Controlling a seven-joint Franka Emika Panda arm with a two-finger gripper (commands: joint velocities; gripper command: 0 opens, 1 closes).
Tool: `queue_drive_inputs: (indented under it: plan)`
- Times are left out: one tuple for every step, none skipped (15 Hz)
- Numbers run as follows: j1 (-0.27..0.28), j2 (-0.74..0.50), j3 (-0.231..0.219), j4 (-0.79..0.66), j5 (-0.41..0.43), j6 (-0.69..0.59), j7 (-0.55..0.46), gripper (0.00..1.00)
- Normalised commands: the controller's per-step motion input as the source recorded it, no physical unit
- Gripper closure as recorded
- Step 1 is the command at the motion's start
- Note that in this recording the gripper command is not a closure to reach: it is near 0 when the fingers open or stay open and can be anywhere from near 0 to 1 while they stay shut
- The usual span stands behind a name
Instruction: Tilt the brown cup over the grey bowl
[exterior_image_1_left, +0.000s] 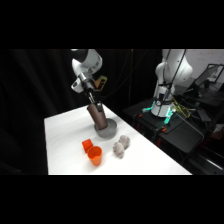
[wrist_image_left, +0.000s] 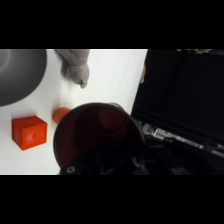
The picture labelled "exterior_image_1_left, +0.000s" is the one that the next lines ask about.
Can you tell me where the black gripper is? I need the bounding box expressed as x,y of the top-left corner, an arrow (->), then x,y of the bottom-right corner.
81,78 -> 104,113

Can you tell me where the brown plastic cup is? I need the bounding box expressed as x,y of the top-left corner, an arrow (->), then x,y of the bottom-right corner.
86,103 -> 110,131

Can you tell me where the grey bowl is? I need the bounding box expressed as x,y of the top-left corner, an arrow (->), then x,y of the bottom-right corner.
93,118 -> 119,139

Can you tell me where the orange plastic cup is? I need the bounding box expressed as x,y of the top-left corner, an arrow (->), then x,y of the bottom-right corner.
87,145 -> 104,167

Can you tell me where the orange block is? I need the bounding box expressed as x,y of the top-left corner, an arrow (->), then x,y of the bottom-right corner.
81,138 -> 94,154

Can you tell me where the grey plush toy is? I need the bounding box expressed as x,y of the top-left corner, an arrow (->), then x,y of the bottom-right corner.
112,134 -> 131,160

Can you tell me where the black curtain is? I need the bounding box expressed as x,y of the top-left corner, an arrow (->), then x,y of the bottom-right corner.
0,49 -> 164,176

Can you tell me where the black robot stand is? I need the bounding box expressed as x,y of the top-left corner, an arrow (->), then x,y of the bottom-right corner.
122,97 -> 207,155

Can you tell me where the black laptop screen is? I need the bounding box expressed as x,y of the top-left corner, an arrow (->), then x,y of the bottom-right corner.
194,63 -> 224,92

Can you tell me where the brass camera mount bracket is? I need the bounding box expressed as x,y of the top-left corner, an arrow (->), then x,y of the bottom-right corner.
93,75 -> 109,91

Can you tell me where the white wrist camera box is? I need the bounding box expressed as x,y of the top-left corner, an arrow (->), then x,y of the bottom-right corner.
70,77 -> 85,94

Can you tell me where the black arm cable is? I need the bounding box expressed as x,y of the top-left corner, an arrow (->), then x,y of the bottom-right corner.
101,49 -> 151,101

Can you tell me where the yellow green cable bundle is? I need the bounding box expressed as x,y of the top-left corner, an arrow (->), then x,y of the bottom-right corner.
171,99 -> 194,120

